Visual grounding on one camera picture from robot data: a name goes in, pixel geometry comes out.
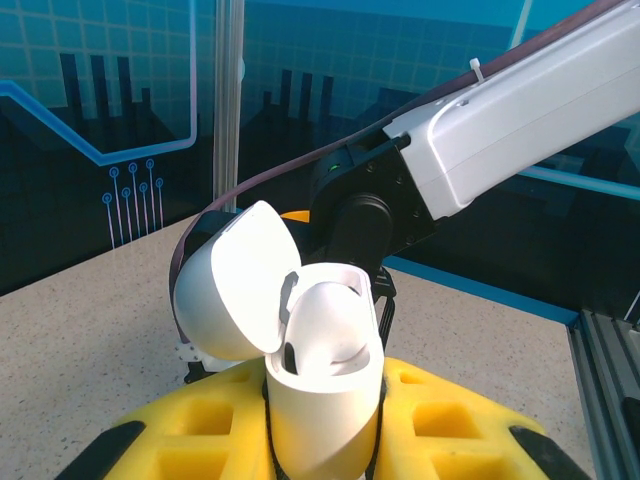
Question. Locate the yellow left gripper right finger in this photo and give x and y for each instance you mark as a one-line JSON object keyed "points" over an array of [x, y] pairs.
{"points": [[490, 435]]}

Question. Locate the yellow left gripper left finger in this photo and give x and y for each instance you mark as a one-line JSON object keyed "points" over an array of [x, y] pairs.
{"points": [[160, 440]]}

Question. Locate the white earbud charging case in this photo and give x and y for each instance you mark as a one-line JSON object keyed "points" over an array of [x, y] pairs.
{"points": [[240, 280]]}

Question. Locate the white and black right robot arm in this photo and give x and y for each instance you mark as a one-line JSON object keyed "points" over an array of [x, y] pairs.
{"points": [[525, 100]]}

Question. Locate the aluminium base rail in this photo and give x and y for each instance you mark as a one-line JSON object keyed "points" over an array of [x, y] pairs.
{"points": [[610, 400]]}

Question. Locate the aluminium frame post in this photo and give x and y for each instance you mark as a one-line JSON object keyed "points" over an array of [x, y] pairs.
{"points": [[229, 100]]}

